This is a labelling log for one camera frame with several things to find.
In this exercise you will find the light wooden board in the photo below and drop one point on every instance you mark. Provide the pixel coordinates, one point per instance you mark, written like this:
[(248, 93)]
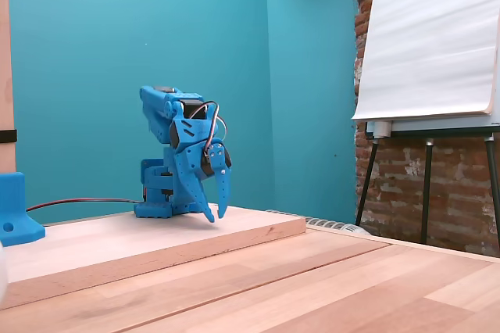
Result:
[(117, 239)]

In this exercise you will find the white radiator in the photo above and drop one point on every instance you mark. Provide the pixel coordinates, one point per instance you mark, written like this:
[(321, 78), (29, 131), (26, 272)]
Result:
[(336, 226)]

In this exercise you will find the flip chart easel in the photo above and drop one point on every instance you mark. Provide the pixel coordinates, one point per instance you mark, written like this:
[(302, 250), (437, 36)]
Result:
[(427, 192)]

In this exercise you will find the white flip chart pad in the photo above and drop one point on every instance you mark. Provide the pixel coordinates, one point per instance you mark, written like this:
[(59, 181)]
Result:
[(426, 36)]

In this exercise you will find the blue printed post bracket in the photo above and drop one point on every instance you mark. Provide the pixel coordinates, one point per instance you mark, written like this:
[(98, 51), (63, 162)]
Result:
[(15, 208)]

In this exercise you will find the wooden post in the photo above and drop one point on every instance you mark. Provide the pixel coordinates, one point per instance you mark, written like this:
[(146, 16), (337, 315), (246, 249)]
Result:
[(4, 55)]

